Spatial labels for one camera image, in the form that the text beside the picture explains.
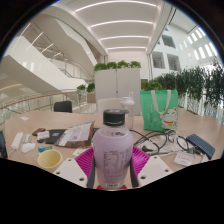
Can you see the green tote bag cat print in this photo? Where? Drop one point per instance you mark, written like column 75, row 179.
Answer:
column 158, row 111

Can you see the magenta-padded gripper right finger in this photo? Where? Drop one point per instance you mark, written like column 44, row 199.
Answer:
column 151, row 168

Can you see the red and black phone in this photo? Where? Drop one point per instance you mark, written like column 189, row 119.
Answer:
column 38, row 131

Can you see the red and blue chair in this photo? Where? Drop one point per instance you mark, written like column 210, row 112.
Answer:
column 2, row 145

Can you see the small white case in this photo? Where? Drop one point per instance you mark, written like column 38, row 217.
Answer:
column 27, row 138

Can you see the pale yellow mug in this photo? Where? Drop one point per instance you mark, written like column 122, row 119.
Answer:
column 49, row 160

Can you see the purple drink bottle black cap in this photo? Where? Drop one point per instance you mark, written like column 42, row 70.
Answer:
column 112, row 150

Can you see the ceiling light strips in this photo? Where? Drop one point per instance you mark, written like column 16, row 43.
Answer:
column 121, row 23

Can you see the white cabinet with plants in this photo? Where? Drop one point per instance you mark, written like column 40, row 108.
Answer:
column 116, row 86

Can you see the white chair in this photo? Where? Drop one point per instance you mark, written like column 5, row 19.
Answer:
column 108, row 106

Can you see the white power strip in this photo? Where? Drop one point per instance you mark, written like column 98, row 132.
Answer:
column 17, row 141

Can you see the clear shaker bottle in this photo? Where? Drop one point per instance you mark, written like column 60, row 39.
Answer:
column 129, row 113

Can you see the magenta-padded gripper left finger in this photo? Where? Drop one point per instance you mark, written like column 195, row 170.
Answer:
column 71, row 170

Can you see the white label card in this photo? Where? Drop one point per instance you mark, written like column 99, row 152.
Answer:
column 184, row 159

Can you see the white card box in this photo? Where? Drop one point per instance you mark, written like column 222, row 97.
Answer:
column 43, row 135

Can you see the glass balustrade wooden rail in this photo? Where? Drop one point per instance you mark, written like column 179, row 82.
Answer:
column 33, row 103

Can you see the black notebook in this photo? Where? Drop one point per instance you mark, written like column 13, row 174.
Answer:
column 55, row 135

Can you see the white paper slip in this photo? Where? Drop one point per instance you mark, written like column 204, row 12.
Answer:
column 25, row 118

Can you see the small potted plants planter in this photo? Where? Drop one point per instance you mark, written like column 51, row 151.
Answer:
column 86, row 91

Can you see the low planter with greenery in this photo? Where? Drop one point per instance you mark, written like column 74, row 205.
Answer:
column 150, row 85

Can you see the blue marker pen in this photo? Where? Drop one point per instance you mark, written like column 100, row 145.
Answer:
column 45, row 149

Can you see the black chair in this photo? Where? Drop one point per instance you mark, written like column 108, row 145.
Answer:
column 62, row 106

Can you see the row of green hedge plants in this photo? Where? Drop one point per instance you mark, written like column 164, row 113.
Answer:
column 196, row 83

